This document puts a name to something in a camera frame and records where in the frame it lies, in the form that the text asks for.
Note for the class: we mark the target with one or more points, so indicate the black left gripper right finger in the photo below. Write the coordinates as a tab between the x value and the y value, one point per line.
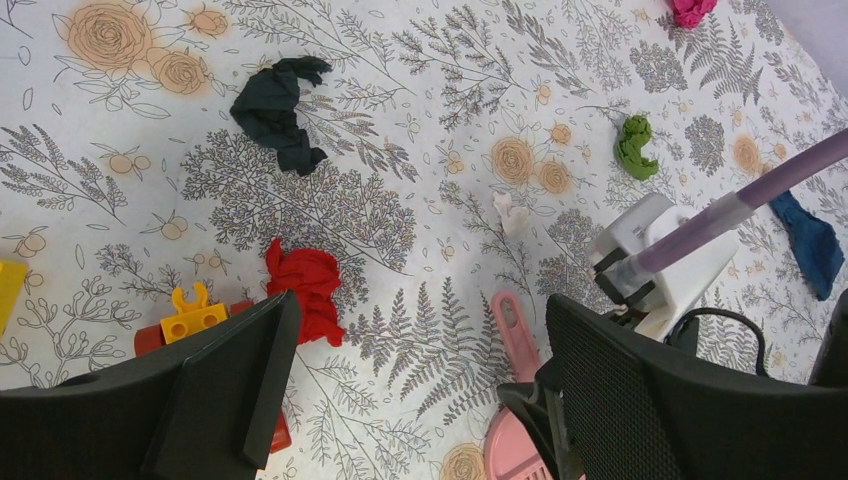
635	408

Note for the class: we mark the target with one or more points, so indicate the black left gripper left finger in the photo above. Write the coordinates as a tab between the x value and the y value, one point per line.
201	408

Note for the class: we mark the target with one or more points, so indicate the pink hand brush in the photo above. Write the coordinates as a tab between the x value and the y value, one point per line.
518	444

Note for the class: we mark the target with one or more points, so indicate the white paper scrap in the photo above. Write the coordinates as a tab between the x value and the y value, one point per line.
514	219

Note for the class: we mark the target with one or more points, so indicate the toy car with yellow block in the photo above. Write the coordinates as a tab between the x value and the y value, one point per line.
190	318

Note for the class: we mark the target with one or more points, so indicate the yellow toy brick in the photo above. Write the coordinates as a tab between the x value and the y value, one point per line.
13	275

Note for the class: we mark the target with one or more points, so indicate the green paper scrap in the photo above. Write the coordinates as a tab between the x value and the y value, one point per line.
634	134

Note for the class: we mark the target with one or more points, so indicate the floral tablecloth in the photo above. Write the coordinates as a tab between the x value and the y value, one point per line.
124	176

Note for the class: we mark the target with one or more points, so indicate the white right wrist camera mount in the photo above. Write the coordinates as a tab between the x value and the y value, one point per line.
656	260

